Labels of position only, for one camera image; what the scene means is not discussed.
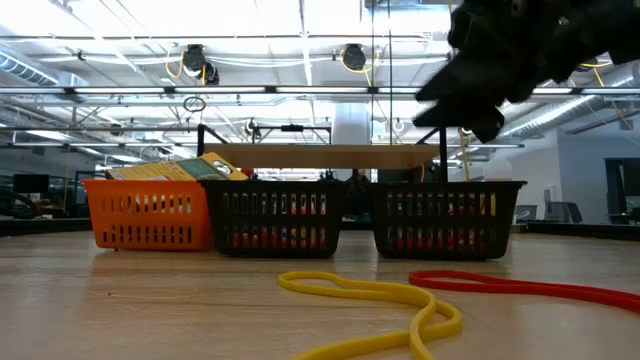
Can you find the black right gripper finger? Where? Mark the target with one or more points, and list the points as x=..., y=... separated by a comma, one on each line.
x=465, y=82
x=470, y=115

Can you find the red rubber band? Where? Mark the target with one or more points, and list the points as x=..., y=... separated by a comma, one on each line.
x=451, y=204
x=550, y=291
x=421, y=240

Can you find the black plastic slotted basket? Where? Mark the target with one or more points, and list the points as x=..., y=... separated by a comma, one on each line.
x=445, y=222
x=275, y=220

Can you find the book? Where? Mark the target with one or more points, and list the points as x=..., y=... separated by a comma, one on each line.
x=200, y=169

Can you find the orange plastic slotted basket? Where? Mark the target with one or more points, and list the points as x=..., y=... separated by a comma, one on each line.
x=150, y=220

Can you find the white bulb desk lamp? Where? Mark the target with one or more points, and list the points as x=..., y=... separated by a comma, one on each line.
x=497, y=171

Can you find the grey office chair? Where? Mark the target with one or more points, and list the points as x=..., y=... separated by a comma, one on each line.
x=567, y=212

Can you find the person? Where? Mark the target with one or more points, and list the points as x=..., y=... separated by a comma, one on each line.
x=359, y=195

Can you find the wooden shelf riser black legs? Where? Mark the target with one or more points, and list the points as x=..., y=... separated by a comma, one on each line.
x=320, y=156

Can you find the black computer monitor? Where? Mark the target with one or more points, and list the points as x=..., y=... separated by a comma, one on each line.
x=31, y=184

